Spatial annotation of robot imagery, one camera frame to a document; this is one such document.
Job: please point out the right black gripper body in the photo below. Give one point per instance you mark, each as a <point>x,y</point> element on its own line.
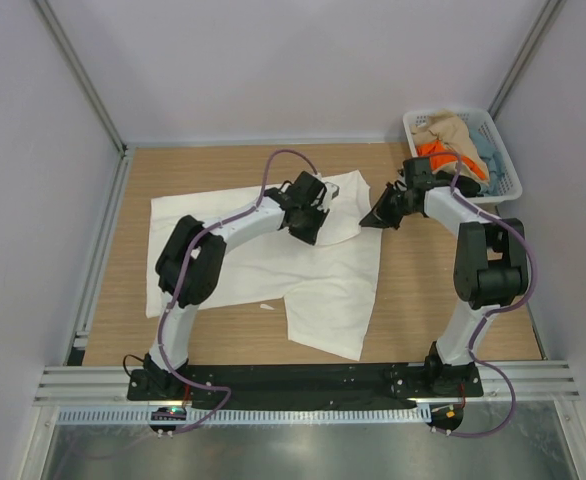
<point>392,204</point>

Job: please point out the left corner aluminium post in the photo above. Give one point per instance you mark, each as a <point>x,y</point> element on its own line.
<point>79,73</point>

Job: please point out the light blue garment in basket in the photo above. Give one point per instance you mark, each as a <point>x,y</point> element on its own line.
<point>493,159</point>

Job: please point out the right corner aluminium post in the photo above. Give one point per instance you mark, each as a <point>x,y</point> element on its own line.
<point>533,40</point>

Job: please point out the white slotted cable duct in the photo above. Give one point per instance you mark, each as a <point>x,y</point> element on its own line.
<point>140,415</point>

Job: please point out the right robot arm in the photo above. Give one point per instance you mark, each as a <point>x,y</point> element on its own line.
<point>490,276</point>

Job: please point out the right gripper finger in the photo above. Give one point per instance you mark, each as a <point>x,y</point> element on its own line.
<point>386,213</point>
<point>393,197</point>

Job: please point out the corner aluminium post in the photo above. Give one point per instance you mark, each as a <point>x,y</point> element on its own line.
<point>79,73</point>
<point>533,40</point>

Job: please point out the aluminium rail frame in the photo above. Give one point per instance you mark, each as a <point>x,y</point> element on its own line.
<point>103,385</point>

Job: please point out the black garment in basket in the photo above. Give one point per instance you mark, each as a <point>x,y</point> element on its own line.
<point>468,187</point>

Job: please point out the white t shirt red print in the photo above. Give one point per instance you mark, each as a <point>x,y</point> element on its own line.
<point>328,288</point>

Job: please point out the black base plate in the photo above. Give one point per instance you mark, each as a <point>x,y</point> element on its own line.
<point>299,387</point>

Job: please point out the orange garment in basket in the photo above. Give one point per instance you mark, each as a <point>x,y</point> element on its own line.
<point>445,160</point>

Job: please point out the white plastic basket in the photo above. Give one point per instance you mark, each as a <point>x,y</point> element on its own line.
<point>510,187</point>

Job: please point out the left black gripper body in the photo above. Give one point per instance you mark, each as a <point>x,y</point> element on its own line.
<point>306,223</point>

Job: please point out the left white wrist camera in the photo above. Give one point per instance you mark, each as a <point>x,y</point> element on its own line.
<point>328,193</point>

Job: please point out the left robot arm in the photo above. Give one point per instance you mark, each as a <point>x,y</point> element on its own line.
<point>190,265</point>

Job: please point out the beige garment in basket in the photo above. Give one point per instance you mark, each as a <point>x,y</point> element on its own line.
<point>448,128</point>

